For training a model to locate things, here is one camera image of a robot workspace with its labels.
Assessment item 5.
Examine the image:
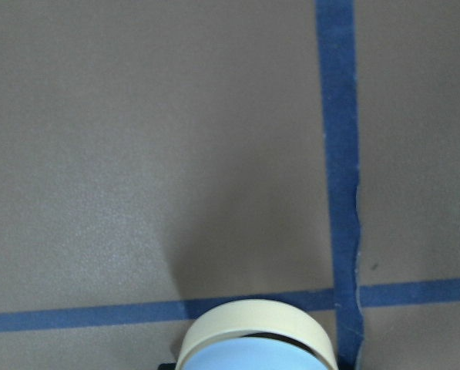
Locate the brown paper table cover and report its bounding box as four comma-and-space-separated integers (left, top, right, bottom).
0, 1, 460, 369

